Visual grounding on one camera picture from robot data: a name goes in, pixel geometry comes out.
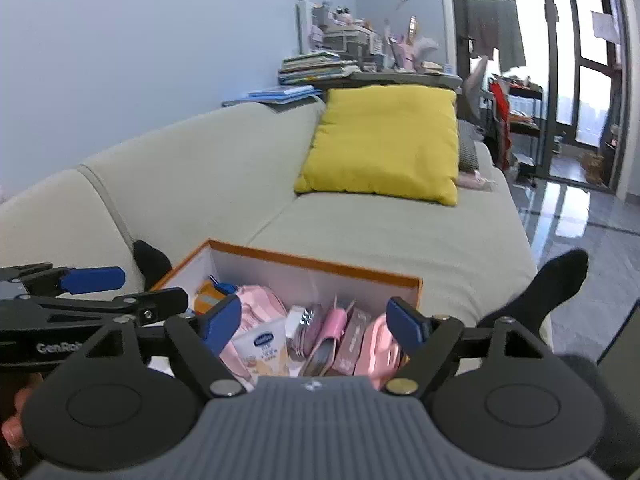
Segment pink folding device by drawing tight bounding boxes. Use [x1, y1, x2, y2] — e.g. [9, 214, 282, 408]
[352, 312, 411, 392]

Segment black cart rack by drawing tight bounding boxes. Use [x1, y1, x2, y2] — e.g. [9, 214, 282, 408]
[487, 72, 544, 186]

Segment stack of books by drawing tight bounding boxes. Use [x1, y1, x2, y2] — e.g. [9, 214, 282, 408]
[277, 51, 361, 86]

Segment red cloth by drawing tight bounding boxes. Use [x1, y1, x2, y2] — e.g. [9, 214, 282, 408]
[490, 82, 511, 169]

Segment houndstooth pillow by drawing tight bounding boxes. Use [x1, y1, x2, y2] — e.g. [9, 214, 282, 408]
[457, 120, 479, 171]

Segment grey drawer organiser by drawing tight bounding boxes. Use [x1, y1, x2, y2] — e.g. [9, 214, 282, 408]
[322, 27, 379, 54]

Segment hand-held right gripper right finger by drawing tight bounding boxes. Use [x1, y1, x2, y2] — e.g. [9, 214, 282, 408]
[382, 296, 567, 398]

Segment beige sofa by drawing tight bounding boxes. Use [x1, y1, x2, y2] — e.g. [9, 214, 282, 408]
[0, 95, 554, 377]

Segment brown orange plush toy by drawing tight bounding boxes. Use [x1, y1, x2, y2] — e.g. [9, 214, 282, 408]
[195, 280, 226, 316]

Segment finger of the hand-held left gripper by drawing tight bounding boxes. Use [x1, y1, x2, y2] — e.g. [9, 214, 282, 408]
[0, 262, 126, 297]
[0, 287, 190, 334]

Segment pink office chair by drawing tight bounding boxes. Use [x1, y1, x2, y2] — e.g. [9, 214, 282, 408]
[460, 57, 491, 121]

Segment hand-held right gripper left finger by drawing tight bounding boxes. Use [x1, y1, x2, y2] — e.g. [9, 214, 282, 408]
[65, 295, 249, 400]

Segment hanging grey clothes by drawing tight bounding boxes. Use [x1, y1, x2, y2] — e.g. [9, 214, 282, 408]
[465, 0, 529, 69]

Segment white hanging cloth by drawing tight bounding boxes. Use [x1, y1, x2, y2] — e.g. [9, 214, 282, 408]
[591, 10, 621, 41]

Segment person's leg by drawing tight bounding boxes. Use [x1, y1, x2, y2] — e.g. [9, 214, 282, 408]
[477, 249, 640, 462]
[132, 240, 174, 291]

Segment white snack packet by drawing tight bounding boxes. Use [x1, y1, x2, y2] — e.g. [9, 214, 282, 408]
[231, 327, 291, 379]

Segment person's right leg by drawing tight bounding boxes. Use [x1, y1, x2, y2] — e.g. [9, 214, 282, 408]
[477, 249, 640, 462]

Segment cluttered desk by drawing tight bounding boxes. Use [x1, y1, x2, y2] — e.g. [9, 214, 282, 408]
[350, 71, 464, 92]

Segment white side table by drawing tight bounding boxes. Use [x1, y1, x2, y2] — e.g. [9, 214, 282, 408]
[597, 300, 640, 387]

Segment pink wallet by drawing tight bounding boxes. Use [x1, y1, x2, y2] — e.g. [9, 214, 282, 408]
[302, 307, 349, 377]

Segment orange cardboard box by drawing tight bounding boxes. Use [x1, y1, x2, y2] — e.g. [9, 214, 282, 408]
[150, 239, 424, 392]

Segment person's left leg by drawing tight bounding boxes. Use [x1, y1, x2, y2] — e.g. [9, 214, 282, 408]
[132, 240, 174, 291]

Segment dark card box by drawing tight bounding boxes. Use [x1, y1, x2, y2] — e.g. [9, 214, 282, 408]
[330, 307, 374, 377]

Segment pink cloth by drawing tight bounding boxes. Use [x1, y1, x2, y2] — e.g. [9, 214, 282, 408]
[457, 170, 496, 192]

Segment person's left hand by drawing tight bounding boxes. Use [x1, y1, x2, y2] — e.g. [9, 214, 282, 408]
[1, 387, 32, 451]

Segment pink feather ornament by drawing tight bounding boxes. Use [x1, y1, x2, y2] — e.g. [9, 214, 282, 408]
[390, 35, 437, 71]

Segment pink pouch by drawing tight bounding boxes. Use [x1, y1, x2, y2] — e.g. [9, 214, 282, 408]
[220, 285, 289, 382]

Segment brown bag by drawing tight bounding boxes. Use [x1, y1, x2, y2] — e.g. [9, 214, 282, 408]
[580, 152, 606, 186]

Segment yellow pillow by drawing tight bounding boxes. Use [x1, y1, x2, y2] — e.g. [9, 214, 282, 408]
[294, 85, 460, 207]

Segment grey patterned small item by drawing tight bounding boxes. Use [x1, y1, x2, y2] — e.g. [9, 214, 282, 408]
[285, 305, 321, 361]

